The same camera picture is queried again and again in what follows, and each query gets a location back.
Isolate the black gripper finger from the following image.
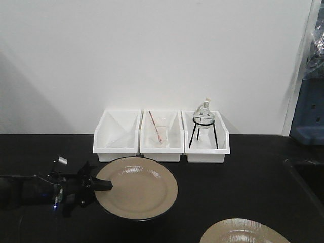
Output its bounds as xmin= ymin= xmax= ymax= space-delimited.
xmin=91 ymin=178 xmax=113 ymax=191

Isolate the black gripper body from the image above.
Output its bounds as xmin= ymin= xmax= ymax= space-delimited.
xmin=46 ymin=162 xmax=97 ymax=218

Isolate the tan round plate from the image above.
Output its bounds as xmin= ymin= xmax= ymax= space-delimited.
xmin=200 ymin=218 xmax=288 ymax=242
xmin=95 ymin=157 xmax=178 ymax=221

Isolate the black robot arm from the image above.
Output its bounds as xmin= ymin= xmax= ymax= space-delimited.
xmin=1 ymin=162 xmax=113 ymax=217

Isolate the left white plastic bin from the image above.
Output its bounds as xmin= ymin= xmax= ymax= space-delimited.
xmin=93 ymin=109 xmax=142 ymax=162

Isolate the white plastic bin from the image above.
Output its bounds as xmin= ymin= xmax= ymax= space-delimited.
xmin=181 ymin=111 xmax=230 ymax=163
xmin=93 ymin=109 xmax=142 ymax=162
xmin=140 ymin=110 xmax=184 ymax=162

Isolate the red glass stirring rod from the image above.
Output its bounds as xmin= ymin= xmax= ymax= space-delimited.
xmin=148 ymin=110 xmax=163 ymax=143

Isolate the middle white plastic bin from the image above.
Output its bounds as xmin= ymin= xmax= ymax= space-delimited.
xmin=140 ymin=110 xmax=184 ymax=162

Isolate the glass beaker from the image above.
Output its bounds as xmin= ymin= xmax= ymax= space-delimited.
xmin=150 ymin=118 xmax=169 ymax=148

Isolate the right white plastic bin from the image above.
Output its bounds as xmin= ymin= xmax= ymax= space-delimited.
xmin=181 ymin=111 xmax=230 ymax=163

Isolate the round glass flask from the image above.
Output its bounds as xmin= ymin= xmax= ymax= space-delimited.
xmin=193 ymin=98 xmax=215 ymax=129

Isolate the black lab sink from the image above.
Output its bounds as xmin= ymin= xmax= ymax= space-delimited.
xmin=283 ymin=159 xmax=323 ymax=216

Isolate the grey pegboard drying rack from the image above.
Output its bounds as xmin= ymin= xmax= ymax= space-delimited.
xmin=290 ymin=78 xmax=323 ymax=146

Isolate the plastic bag of pegs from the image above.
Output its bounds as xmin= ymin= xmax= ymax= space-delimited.
xmin=304 ymin=14 xmax=323 ymax=80

